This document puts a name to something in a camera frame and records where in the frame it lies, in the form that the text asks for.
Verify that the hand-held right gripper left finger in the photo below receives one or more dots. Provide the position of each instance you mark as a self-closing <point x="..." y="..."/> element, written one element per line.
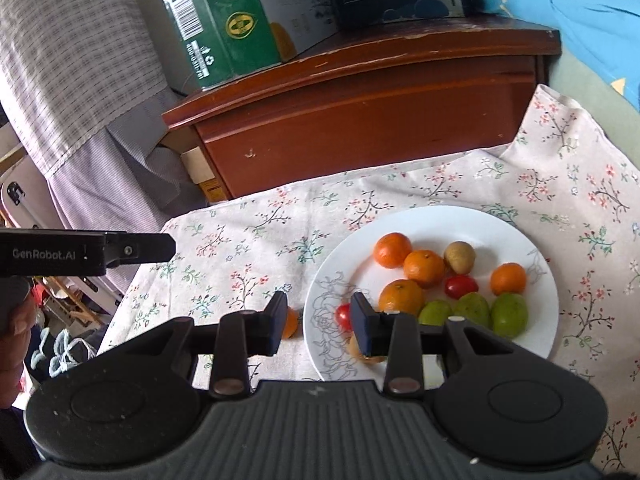
<point x="276" y="325"/>

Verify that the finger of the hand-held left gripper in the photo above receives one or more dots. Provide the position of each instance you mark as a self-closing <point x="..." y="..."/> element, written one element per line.
<point x="140" y="249"/>

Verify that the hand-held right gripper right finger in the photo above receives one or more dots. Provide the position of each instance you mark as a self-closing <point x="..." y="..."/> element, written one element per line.
<point x="361" y="325"/>

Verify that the orange mandarin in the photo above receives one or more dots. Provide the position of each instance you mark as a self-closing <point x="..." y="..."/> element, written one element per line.
<point x="291" y="322"/>
<point x="400" y="296"/>
<point x="424" y="267"/>
<point x="393" y="249"/>
<point x="507" y="279"/>

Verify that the red cherry tomato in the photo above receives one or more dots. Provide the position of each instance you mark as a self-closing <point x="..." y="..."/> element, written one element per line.
<point x="343" y="316"/>
<point x="461" y="285"/>

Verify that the brown kiwi fruit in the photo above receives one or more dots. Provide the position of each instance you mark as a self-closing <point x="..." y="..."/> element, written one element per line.
<point x="354" y="349"/>
<point x="460" y="255"/>

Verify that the white plate with rose print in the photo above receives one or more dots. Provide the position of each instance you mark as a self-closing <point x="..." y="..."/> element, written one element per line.
<point x="425" y="225"/>

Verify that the person's left hand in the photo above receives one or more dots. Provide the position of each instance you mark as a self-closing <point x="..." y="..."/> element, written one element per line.
<point x="15" y="360"/>

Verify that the small green jujube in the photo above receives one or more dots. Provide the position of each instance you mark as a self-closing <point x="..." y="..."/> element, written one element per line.
<point x="434" y="314"/>

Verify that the floral tablecloth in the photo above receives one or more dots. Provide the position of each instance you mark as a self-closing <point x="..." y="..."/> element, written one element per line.
<point x="250" y="240"/>

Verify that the yellow printed box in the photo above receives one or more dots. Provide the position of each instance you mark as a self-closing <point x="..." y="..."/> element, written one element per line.
<point x="215" y="192"/>

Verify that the light blue white cloth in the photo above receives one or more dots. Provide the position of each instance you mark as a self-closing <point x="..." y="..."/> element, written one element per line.
<point x="60" y="355"/>

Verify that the small beige cardboard box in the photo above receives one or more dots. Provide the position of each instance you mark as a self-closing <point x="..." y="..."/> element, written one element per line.
<point x="197" y="165"/>

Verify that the grey checked cloth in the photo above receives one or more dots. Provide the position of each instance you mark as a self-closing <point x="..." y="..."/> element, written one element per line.
<point x="75" y="60"/>

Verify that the brown wooden nightstand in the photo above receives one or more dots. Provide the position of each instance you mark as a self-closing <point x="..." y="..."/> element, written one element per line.
<point x="350" y="125"/>

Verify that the green and white carton box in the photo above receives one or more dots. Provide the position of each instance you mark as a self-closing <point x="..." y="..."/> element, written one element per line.
<point x="235" y="20"/>

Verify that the pale green bed sheet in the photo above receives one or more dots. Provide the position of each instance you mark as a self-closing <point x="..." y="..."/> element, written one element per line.
<point x="575" y="95"/>

